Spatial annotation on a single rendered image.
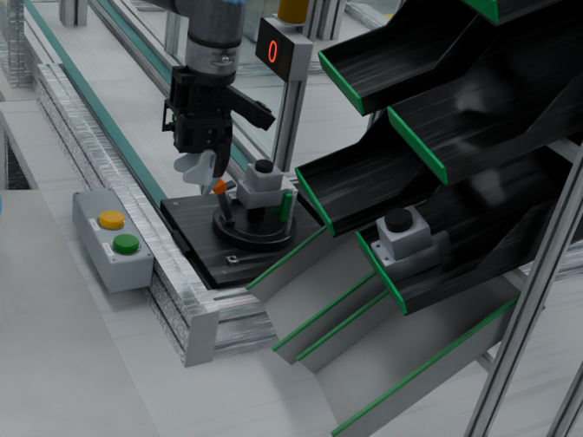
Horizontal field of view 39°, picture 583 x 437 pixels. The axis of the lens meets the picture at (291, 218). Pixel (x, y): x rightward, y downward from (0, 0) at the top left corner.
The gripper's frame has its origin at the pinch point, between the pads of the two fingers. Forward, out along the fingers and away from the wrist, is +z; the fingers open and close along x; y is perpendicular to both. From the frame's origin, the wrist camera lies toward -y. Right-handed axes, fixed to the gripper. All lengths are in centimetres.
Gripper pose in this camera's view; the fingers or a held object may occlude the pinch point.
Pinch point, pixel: (208, 186)
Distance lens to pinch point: 126.7
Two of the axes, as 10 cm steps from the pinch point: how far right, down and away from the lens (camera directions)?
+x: 4.7, 5.4, -7.0
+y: -8.7, 1.3, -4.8
